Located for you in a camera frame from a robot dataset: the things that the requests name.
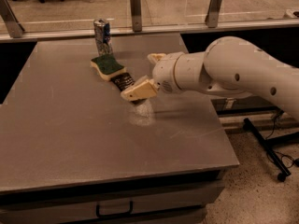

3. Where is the black cable on floor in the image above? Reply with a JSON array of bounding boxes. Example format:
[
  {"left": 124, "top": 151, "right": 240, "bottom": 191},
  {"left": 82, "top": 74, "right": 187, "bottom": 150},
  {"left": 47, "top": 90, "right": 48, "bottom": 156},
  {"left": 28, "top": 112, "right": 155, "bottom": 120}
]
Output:
[{"left": 264, "top": 109, "right": 299, "bottom": 170}]

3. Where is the left metal railing bracket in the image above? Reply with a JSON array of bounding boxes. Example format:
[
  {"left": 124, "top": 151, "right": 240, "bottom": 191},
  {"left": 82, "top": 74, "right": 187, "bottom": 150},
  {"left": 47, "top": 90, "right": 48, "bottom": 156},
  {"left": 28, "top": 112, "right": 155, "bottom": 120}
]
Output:
[{"left": 0, "top": 0, "right": 24, "bottom": 38}]

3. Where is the black rxbar chocolate wrapper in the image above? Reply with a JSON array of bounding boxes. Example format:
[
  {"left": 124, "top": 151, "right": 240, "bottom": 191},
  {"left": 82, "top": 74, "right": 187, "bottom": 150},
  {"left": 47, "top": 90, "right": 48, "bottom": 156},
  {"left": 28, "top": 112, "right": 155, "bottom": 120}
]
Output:
[{"left": 111, "top": 72, "right": 135, "bottom": 91}]

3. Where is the grey cabinet drawer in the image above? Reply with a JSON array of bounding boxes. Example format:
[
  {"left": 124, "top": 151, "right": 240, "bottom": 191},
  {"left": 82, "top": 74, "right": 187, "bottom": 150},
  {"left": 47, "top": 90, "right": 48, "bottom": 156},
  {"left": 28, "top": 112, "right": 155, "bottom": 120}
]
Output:
[{"left": 0, "top": 180, "right": 224, "bottom": 224}]

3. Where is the right metal railing bracket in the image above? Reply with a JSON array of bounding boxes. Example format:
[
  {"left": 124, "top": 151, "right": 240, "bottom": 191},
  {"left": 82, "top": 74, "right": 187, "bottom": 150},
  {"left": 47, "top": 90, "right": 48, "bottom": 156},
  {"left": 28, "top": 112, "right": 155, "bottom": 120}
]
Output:
[{"left": 205, "top": 0, "right": 222, "bottom": 28}]

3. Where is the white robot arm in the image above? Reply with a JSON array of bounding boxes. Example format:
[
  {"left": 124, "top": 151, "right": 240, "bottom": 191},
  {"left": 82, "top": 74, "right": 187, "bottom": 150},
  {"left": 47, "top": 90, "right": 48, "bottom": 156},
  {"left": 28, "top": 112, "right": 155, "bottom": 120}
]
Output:
[{"left": 121, "top": 36, "right": 299, "bottom": 119}]

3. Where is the silver blue drink can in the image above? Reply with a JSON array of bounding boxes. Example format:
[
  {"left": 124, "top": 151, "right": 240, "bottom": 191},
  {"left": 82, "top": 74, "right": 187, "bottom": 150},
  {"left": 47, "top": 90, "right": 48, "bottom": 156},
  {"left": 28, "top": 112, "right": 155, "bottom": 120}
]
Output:
[{"left": 93, "top": 19, "right": 113, "bottom": 56}]

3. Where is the metal railing bracket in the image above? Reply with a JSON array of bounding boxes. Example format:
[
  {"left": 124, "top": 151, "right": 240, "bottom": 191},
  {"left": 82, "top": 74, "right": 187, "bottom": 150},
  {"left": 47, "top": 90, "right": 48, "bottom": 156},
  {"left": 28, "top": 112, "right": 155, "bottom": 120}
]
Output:
[
  {"left": 0, "top": 0, "right": 24, "bottom": 38},
  {"left": 205, "top": 0, "right": 222, "bottom": 28},
  {"left": 130, "top": 0, "right": 142, "bottom": 32}
]

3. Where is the middle metal railing bracket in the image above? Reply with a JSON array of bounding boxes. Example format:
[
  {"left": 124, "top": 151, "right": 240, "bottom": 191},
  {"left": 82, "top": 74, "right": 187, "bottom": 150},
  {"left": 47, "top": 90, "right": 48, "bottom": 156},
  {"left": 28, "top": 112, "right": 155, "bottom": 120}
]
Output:
[{"left": 130, "top": 0, "right": 142, "bottom": 32}]

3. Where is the green and yellow sponge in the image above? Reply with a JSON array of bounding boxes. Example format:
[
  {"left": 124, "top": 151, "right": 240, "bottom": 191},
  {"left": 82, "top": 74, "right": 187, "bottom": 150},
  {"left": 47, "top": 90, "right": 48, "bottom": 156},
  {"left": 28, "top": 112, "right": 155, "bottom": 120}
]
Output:
[{"left": 91, "top": 54, "right": 126, "bottom": 81}]

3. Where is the black wheeled stand base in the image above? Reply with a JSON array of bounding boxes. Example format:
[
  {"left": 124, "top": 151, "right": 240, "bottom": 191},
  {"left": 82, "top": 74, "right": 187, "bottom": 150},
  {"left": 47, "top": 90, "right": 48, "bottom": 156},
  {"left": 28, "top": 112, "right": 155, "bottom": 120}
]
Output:
[{"left": 243, "top": 119, "right": 299, "bottom": 182}]

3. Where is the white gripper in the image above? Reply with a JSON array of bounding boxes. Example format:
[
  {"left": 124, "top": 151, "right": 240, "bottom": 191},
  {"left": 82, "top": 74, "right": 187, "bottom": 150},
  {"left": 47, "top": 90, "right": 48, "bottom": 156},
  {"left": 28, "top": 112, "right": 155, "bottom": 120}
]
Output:
[{"left": 121, "top": 52, "right": 183, "bottom": 102}]

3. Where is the black drawer handle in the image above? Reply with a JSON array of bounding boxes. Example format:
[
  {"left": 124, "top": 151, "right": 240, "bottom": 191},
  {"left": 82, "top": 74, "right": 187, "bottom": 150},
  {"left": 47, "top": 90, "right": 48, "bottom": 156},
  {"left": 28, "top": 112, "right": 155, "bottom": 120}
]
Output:
[{"left": 95, "top": 201, "right": 134, "bottom": 219}]

